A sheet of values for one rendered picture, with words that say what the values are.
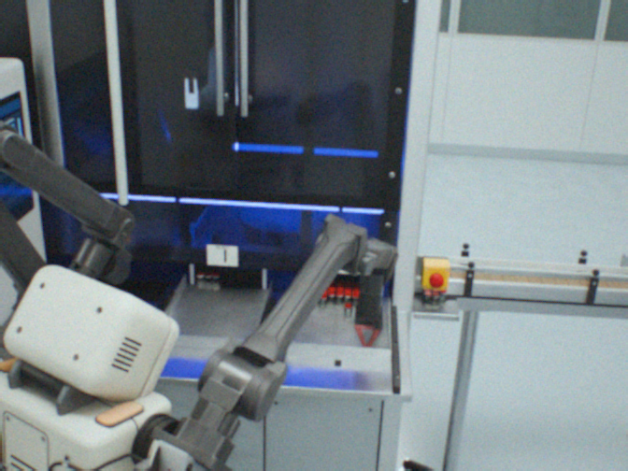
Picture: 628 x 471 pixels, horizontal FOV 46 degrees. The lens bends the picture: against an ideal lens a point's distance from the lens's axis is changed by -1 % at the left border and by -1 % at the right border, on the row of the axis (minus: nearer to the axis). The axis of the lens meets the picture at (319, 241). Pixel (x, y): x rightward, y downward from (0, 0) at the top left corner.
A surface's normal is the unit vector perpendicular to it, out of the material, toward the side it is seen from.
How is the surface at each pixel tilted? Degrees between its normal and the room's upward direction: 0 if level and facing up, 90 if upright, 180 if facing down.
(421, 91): 90
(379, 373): 0
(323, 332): 0
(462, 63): 90
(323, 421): 90
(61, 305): 48
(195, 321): 0
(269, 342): 24
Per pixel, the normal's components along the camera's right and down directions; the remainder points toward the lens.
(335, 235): 0.08, -0.67
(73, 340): -0.38, -0.38
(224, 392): -0.06, -0.45
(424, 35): -0.07, 0.40
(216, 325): 0.04, -0.92
